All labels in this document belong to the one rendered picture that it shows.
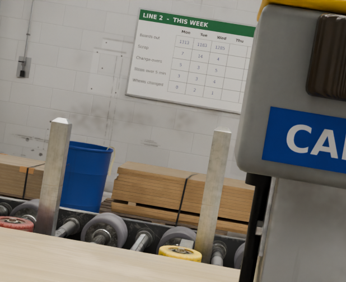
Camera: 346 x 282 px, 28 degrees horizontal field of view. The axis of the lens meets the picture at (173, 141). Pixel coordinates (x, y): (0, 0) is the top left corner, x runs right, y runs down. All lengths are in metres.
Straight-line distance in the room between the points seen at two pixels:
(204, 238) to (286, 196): 1.11
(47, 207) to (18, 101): 6.36
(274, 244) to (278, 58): 0.07
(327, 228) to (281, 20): 0.08
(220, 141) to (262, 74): 1.11
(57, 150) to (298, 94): 1.17
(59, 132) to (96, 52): 6.19
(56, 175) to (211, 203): 0.31
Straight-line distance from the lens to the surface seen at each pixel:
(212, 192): 1.38
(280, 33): 0.26
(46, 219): 1.43
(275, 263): 0.29
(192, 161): 7.46
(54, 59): 7.68
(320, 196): 0.28
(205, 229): 1.39
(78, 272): 1.08
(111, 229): 1.82
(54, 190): 1.42
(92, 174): 5.85
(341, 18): 0.26
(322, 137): 0.26
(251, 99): 0.26
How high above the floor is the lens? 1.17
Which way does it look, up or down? 3 degrees down
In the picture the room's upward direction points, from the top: 9 degrees clockwise
